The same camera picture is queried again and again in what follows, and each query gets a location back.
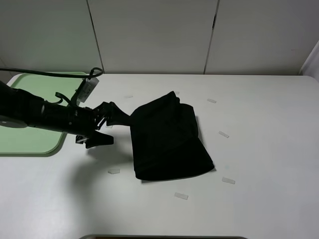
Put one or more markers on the clear tape marker right middle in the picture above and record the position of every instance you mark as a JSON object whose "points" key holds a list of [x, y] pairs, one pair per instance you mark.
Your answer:
{"points": [[223, 134]]}

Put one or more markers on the clear tape marker near middle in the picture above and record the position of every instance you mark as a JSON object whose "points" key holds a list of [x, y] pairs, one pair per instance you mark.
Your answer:
{"points": [[181, 196]]}

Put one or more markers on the clear tape marker near left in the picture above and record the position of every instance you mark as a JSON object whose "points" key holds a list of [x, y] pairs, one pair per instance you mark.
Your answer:
{"points": [[114, 171]]}

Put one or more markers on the black short sleeve t-shirt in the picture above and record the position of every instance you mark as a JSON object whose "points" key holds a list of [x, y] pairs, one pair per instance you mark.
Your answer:
{"points": [[165, 141]]}

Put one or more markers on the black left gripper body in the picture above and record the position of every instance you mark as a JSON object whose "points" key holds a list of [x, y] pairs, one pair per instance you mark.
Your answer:
{"points": [[84, 121]]}

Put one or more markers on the green plastic tray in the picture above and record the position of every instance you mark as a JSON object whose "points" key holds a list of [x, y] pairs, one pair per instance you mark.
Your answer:
{"points": [[33, 141]]}

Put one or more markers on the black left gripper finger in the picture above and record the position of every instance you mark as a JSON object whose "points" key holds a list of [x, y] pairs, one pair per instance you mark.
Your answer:
{"points": [[113, 115], [95, 139]]}

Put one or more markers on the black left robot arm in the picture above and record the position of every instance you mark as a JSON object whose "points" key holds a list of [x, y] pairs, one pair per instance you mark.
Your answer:
{"points": [[21, 109]]}

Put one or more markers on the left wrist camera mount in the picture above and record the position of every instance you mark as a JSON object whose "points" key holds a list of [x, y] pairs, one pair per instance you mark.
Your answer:
{"points": [[81, 94]]}

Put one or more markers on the clear tape marker near right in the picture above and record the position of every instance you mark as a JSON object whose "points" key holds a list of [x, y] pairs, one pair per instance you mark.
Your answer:
{"points": [[227, 180]]}

